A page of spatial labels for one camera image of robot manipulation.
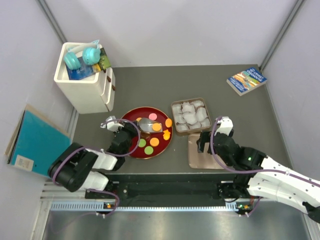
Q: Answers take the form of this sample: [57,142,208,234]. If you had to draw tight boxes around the green round cookie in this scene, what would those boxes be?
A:
[138,138,147,148]
[144,146,154,155]

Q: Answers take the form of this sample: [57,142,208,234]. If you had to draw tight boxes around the orange round cookie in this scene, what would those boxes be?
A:
[152,122,162,132]
[165,118,173,128]
[149,137,160,147]

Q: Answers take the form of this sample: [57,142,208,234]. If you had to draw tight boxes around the orange fish-shaped cookie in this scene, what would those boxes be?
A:
[162,129,171,141]

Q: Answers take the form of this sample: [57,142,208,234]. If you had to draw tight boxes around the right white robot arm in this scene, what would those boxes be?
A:
[196,116,320,223]

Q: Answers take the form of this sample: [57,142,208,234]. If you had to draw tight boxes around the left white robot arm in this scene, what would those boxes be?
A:
[47,116,141,199]

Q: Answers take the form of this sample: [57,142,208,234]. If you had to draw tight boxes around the square gold cookie tin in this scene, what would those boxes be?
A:
[171,97,212,136]

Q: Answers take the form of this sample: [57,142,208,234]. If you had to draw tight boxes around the gold tin lid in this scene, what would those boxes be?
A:
[187,133,224,170]

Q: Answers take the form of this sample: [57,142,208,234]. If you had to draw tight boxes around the round red lacquer tray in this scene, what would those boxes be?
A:
[122,106,174,159]

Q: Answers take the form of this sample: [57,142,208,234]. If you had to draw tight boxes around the pink round cookie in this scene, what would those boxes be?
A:
[148,113,158,121]

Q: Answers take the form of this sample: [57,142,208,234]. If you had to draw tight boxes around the colourful paperback book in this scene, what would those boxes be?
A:
[226,67,267,96]

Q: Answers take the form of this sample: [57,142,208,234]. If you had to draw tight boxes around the white storage drawer box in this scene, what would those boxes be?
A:
[53,42,116,114]

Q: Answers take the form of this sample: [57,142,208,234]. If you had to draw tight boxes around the green card in box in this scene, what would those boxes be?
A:
[92,47,112,74]

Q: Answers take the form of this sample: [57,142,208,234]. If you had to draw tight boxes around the teal folder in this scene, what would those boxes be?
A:
[5,104,71,178]

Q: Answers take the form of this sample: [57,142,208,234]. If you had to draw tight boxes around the teal headphones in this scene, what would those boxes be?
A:
[63,40,101,70]

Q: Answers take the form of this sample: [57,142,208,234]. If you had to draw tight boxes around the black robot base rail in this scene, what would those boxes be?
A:
[84,172,253,203]

